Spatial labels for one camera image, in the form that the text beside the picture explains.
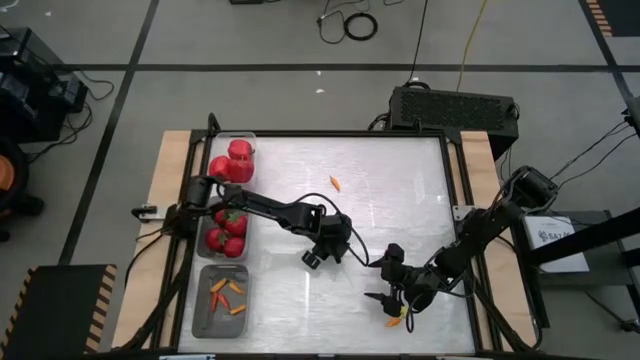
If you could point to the red bell pepper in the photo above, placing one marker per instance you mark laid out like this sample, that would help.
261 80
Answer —
219 168
242 171
241 148

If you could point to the black metal table frame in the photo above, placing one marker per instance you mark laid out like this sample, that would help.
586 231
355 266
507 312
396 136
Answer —
325 133

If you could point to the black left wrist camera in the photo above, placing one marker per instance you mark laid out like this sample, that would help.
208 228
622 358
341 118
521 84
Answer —
311 259

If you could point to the black hazard striped floor mat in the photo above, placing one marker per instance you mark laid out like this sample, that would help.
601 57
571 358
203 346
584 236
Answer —
625 15
55 310

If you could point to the black orange round object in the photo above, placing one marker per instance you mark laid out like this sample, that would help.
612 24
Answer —
5 172

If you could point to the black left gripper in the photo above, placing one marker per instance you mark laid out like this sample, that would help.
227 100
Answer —
334 237

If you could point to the wooden table side board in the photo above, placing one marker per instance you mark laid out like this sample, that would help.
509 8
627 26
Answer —
480 165
165 165

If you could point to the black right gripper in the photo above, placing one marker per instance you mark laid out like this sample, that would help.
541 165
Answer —
420 290

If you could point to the yellow chili pepper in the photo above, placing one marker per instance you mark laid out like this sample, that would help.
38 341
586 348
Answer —
402 312

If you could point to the grey side table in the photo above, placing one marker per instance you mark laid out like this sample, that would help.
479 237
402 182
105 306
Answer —
610 275

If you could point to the black stand beam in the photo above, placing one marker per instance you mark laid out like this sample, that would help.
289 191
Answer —
600 232

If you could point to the grey stand base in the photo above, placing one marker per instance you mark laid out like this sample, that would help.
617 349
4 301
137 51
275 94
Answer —
632 115

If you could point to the grey translucent plastic container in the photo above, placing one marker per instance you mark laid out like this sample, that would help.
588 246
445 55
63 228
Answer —
206 252
220 325

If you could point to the white printed box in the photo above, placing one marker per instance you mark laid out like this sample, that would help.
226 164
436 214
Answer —
555 250

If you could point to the black equipment cart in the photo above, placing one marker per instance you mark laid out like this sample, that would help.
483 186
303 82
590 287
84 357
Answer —
30 80

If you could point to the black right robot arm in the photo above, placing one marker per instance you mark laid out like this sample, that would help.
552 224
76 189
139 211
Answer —
485 231

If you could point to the black computer case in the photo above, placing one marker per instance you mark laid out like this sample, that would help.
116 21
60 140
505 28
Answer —
450 110

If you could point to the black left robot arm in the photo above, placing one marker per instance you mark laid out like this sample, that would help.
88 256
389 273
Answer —
260 204

